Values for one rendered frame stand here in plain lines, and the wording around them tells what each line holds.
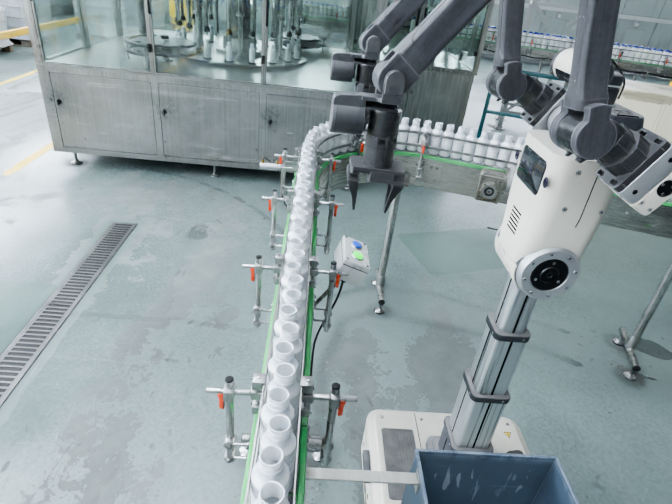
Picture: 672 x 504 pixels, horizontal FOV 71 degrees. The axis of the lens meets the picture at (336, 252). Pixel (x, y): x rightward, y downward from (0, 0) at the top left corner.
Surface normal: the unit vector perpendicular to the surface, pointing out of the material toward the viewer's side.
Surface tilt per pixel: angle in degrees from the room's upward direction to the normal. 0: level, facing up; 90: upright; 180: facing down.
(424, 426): 0
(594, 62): 86
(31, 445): 0
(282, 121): 90
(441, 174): 90
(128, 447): 0
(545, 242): 101
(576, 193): 90
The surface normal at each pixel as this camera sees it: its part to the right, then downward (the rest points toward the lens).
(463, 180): -0.29, 0.47
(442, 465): 0.01, 0.51
